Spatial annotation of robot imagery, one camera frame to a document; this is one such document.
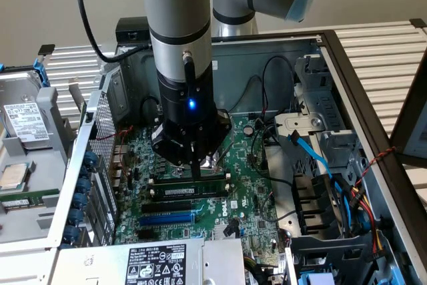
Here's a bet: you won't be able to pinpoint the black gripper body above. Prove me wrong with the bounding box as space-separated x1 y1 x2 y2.
151 70 234 166

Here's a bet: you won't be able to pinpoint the RAM slot black latches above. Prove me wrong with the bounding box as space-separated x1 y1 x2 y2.
151 191 232 203

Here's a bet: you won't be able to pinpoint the CPU socket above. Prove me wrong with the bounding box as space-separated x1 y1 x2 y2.
171 154 224 179

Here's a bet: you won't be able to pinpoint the thin metal locking lever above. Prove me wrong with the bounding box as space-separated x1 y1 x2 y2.
216 141 235 170

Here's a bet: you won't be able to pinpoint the green Dell motherboard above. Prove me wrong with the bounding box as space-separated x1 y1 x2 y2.
115 115 291 256

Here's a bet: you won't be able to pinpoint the long black expansion slot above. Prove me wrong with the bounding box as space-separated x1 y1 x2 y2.
141 200 193 214

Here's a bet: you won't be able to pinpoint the blue expansion slot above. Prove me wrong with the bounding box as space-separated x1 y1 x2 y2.
139 213 196 228

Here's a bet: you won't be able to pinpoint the black board connector plug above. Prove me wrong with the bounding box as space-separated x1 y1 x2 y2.
222 220 240 238

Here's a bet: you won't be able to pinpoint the silver chipset heatsink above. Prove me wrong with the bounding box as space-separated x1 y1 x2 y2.
213 225 242 241

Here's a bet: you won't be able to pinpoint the silver rear port block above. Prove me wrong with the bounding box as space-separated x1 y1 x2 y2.
109 144 129 189

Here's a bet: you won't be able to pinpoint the black box with port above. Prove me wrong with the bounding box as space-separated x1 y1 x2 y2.
115 17 151 43

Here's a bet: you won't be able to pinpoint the open grey PC case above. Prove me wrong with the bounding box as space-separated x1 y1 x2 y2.
48 29 427 285

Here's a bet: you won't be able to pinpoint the blue card retention clips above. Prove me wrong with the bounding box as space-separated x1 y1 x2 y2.
65 151 98 249

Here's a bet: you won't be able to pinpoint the silver power supply unit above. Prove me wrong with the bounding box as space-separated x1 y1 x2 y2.
49 238 247 285

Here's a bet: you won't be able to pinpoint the blue disk caddy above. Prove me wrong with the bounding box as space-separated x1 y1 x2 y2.
0 57 51 89

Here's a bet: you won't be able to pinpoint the silver metal disk bay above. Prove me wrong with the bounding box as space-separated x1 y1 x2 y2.
274 53 360 179

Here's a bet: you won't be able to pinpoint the grey hard drive caddy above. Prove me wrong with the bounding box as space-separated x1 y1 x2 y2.
0 70 54 150

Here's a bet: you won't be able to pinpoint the dark grey disk bay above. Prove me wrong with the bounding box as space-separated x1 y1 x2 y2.
287 231 418 285

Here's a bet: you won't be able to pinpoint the silver CPU chip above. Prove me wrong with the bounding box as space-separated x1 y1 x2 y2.
0 163 29 193

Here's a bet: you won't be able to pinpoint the dark framed side panel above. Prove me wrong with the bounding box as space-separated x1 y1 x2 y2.
389 53 427 168

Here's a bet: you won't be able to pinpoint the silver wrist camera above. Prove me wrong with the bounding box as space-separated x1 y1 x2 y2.
151 123 167 148

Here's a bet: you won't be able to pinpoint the short black looped wire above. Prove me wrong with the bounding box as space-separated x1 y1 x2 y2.
139 96 161 123

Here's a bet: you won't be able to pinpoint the black gripper connector cable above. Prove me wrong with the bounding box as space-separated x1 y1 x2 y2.
182 51 196 99

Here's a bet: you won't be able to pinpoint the thin red black wire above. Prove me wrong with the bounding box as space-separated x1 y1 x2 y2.
96 126 135 179

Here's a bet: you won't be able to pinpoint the black arched wire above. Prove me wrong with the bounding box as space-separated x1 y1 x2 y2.
229 74 264 114

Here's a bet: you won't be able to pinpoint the black curved wire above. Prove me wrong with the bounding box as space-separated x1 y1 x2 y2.
250 123 295 188

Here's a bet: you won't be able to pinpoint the tall black looped wire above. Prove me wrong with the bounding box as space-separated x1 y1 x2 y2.
262 55 298 112

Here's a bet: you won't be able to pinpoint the black wire to fan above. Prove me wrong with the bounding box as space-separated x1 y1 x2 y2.
260 192 298 222

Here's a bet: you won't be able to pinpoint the blue SATA wire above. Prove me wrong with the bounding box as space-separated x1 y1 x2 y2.
286 130 354 214

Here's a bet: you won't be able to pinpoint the black power cable bundle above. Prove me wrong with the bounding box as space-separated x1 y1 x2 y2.
243 255 285 285

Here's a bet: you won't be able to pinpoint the thick black camera cable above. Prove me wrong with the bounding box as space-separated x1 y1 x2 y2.
75 0 153 65

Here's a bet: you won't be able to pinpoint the red yellow black wire bundle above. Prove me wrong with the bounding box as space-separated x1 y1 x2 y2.
343 181 388 262

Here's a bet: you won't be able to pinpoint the red black twisted wire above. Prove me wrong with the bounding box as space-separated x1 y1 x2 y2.
353 146 398 190

